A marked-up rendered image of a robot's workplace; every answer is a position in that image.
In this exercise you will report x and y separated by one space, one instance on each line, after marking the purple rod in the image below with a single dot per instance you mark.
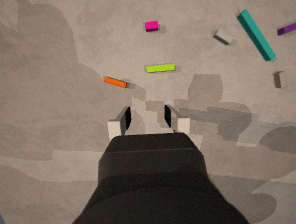
287 29

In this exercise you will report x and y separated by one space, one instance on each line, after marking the turquoise rod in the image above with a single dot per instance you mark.
256 36

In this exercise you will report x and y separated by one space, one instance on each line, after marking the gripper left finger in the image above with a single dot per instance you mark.
120 124

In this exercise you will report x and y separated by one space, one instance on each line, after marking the orange rod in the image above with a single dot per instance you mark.
115 82

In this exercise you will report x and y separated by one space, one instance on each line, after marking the magenta rod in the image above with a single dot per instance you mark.
151 26

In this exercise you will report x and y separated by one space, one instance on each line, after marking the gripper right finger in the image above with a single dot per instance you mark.
176 121

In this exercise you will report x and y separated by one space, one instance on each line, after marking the lime green rod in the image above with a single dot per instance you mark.
160 68

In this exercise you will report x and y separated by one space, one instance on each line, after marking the grey rod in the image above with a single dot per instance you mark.
222 37
280 80

